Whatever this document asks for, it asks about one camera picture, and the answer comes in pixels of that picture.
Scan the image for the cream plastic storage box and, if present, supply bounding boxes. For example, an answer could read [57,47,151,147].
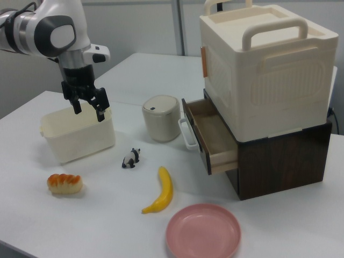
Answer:
[199,0,339,141]

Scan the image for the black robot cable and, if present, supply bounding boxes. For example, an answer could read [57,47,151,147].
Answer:
[0,2,38,28]

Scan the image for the toy bread with orange glaze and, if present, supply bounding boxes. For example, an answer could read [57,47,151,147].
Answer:
[46,173,84,196]

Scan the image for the black wall cable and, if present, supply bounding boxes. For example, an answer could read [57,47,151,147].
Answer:
[327,106,339,135]

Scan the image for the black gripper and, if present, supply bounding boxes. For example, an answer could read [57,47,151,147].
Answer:
[59,64,111,123]

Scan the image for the pink plastic plate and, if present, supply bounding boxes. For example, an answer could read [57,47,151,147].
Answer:
[165,203,242,258]

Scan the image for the dark wooden cabinet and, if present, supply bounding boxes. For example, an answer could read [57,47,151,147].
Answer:
[203,88,333,202]

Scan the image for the orange box latch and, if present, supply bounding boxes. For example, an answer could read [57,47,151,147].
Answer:
[200,46,209,79]

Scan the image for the small panda figurine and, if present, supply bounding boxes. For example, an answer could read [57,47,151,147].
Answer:
[121,147,142,169]

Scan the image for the white plastic box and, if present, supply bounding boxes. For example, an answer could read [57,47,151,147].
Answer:
[39,99,117,164]

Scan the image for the dark wooden drawer white handle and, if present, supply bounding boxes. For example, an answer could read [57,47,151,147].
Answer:
[177,97,239,176]

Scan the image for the yellow toy banana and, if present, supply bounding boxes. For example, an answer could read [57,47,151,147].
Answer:
[141,166,174,215]

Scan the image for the small beige lidded bin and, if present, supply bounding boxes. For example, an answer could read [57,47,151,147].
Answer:
[141,94,182,143]

